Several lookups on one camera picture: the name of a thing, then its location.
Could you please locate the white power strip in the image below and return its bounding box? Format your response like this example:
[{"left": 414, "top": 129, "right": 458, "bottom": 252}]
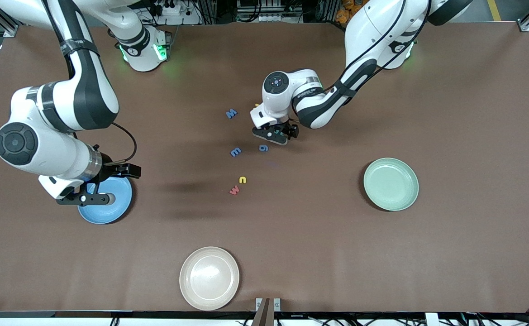
[{"left": 149, "top": 0, "right": 201, "bottom": 25}]

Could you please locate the orange packets pile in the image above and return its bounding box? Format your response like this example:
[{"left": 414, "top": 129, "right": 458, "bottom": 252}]
[{"left": 335, "top": 0, "right": 360, "bottom": 23}]

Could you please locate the metal mount bracket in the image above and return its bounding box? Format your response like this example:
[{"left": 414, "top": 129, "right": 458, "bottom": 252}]
[{"left": 252, "top": 297, "right": 281, "bottom": 326}]

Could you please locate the pale green plate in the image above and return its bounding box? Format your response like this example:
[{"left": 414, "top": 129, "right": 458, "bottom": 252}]
[{"left": 363, "top": 157, "right": 419, "bottom": 212}]

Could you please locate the blue plate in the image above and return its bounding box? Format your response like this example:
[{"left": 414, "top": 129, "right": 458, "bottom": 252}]
[{"left": 78, "top": 177, "right": 133, "bottom": 225}]

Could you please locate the dark electronics rack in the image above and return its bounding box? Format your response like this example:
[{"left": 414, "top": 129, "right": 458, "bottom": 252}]
[{"left": 236, "top": 0, "right": 302, "bottom": 23}]

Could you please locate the beige plate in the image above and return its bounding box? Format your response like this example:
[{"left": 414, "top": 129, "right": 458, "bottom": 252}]
[{"left": 179, "top": 246, "right": 240, "bottom": 311}]

